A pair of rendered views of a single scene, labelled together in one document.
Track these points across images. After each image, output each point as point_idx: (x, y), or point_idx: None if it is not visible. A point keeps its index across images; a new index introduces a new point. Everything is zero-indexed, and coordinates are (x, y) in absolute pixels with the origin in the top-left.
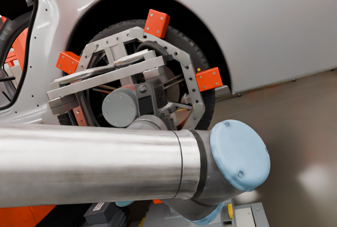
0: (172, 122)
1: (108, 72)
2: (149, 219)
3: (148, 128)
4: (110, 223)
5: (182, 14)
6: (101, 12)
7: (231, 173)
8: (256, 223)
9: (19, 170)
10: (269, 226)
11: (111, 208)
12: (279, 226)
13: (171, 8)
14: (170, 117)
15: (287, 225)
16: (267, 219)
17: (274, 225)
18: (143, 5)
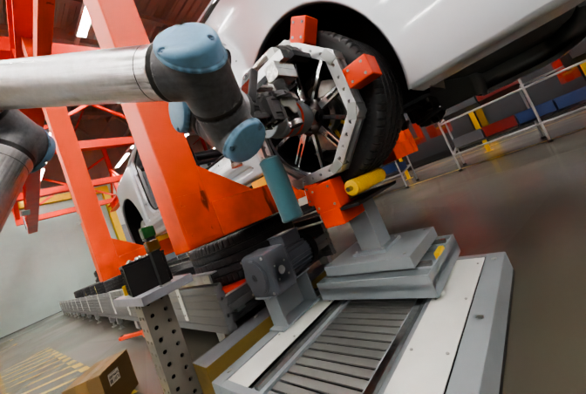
0: (281, 106)
1: (262, 91)
2: (340, 257)
3: None
4: (289, 248)
5: (364, 23)
6: None
7: (155, 50)
8: (482, 273)
9: (46, 67)
10: (514, 284)
11: (292, 235)
12: (533, 284)
13: (350, 21)
14: (282, 104)
15: (548, 284)
16: (515, 276)
17: (524, 283)
18: (323, 30)
